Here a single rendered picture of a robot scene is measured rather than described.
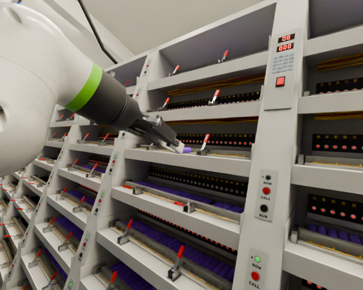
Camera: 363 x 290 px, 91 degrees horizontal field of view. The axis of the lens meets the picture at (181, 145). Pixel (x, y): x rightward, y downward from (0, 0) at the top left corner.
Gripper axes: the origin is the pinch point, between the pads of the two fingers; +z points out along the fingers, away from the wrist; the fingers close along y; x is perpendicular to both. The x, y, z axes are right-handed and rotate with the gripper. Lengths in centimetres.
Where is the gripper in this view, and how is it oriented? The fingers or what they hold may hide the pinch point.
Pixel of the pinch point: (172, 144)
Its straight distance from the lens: 50.9
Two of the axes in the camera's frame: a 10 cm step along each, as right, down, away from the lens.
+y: -8.0, 0.0, 6.0
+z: 5.5, 3.8, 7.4
